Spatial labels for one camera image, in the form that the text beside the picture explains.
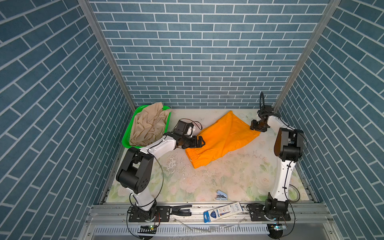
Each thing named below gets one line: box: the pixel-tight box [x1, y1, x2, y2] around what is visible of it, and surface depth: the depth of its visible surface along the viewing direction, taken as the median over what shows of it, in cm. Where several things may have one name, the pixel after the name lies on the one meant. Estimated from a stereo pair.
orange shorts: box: [185, 110, 261, 169], surface depth 101 cm
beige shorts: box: [129, 102, 171, 147], surface depth 105 cm
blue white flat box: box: [203, 202, 244, 224], surface depth 75 cm
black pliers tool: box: [170, 204, 193, 217], surface depth 75 cm
